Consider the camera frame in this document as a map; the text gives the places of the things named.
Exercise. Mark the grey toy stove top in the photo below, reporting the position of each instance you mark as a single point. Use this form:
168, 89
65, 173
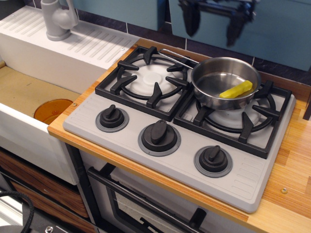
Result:
243, 187

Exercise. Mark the black right burner grate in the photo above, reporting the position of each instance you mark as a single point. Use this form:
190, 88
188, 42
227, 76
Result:
257, 128

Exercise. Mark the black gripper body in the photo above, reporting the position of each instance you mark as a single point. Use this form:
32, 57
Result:
245, 8

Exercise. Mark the toy oven door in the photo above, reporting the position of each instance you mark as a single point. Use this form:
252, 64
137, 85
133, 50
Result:
144, 216

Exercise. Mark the black middle stove knob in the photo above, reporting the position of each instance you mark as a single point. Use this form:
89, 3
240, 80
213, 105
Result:
159, 139

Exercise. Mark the wood grain drawer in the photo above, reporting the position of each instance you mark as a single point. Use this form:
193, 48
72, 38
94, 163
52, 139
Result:
49, 194

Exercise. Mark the grey toy faucet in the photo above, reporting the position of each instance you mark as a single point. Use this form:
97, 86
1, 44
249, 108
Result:
58, 21

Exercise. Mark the black left burner grate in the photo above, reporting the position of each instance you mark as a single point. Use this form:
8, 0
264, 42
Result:
153, 83

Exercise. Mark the white toy sink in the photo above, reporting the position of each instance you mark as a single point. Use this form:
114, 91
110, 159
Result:
35, 70

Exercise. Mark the yellow toy fry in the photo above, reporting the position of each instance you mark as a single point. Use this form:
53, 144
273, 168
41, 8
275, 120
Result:
237, 90

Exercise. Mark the black left stove knob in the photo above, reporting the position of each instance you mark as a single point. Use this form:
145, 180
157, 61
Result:
112, 119

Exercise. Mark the black burner grate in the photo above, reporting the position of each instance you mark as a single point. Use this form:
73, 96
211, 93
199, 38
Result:
153, 83
257, 128

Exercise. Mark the brass screw in counter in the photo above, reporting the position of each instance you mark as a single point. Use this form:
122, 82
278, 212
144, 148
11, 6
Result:
284, 191

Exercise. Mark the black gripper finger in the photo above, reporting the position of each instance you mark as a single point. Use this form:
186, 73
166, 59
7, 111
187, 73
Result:
191, 16
234, 30

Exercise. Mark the black right stove knob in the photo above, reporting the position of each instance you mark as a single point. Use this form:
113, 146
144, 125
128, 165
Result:
213, 161

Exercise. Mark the stainless steel pan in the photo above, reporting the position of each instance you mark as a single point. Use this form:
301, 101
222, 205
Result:
216, 75

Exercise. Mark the orange plastic plate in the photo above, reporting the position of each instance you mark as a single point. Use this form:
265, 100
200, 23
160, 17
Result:
50, 110

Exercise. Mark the black stove knob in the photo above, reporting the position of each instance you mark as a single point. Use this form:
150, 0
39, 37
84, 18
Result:
112, 119
213, 161
159, 139

